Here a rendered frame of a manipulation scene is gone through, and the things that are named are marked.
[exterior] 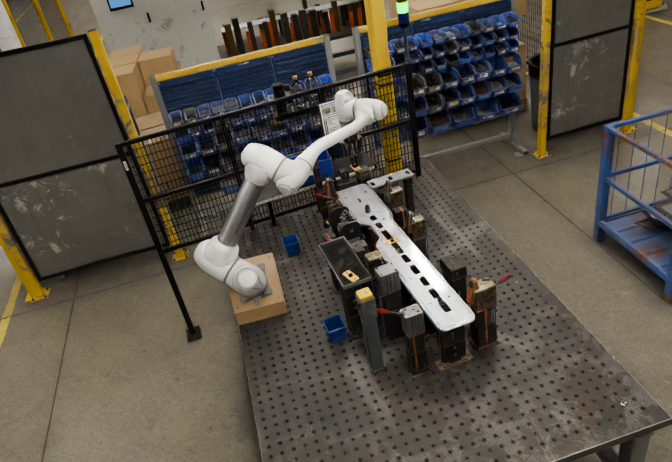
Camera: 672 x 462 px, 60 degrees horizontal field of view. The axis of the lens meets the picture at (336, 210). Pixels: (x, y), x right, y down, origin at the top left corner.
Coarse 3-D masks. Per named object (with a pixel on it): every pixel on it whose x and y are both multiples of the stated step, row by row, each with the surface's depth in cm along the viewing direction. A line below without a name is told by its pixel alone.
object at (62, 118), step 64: (0, 64) 397; (64, 64) 406; (0, 128) 417; (64, 128) 427; (128, 128) 437; (0, 192) 440; (64, 192) 452; (128, 192) 466; (64, 256) 479; (128, 256) 493
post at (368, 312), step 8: (360, 304) 250; (368, 304) 251; (360, 312) 255; (368, 312) 253; (376, 312) 255; (368, 320) 255; (376, 320) 258; (368, 328) 259; (376, 328) 260; (368, 336) 261; (376, 336) 263; (368, 344) 264; (376, 344) 265; (368, 352) 267; (376, 352) 268; (368, 360) 276; (376, 360) 270; (376, 368) 273; (384, 368) 273
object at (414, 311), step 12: (408, 312) 252; (420, 312) 250; (408, 324) 251; (420, 324) 253; (408, 336) 255; (420, 336) 258; (408, 348) 264; (420, 348) 262; (408, 360) 269; (420, 360) 265; (420, 372) 268
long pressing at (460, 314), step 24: (360, 192) 355; (360, 216) 332; (384, 216) 328; (384, 240) 309; (408, 240) 306; (408, 264) 289; (408, 288) 273; (432, 288) 271; (432, 312) 258; (456, 312) 255
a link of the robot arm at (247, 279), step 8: (240, 264) 294; (248, 264) 293; (232, 272) 292; (240, 272) 288; (248, 272) 289; (256, 272) 290; (232, 280) 292; (240, 280) 287; (248, 280) 288; (256, 280) 289; (264, 280) 297; (232, 288) 297; (240, 288) 288; (248, 288) 288; (256, 288) 291; (264, 288) 308; (248, 296) 298
